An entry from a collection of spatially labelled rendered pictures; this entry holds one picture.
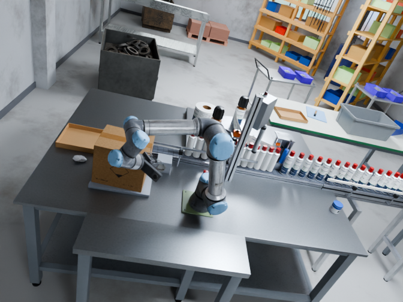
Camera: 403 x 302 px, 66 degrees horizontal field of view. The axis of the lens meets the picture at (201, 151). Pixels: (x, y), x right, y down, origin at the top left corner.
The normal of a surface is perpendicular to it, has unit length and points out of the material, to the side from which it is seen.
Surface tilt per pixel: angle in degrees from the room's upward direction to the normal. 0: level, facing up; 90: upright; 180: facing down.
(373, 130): 95
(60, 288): 0
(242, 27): 90
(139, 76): 90
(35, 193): 0
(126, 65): 90
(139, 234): 0
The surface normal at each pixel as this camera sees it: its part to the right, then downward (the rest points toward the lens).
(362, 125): 0.05, 0.64
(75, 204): 0.25, -0.80
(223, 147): 0.30, 0.50
